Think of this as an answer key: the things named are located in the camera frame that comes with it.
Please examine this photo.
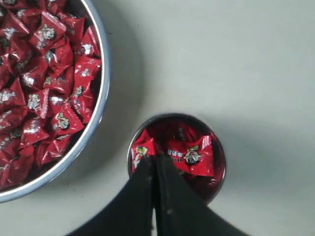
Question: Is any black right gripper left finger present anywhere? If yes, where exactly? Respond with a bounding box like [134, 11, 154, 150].
[70, 157, 155, 236]

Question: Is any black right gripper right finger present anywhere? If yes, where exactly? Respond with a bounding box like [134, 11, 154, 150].
[156, 155, 246, 236]

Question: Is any stainless steel cup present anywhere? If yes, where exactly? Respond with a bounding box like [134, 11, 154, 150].
[126, 112, 226, 206]

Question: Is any steel bowl of candies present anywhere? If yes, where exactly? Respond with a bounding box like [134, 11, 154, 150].
[0, 0, 112, 203]

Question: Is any pile of red wrapped candies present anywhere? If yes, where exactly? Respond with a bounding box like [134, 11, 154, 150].
[0, 0, 101, 190]

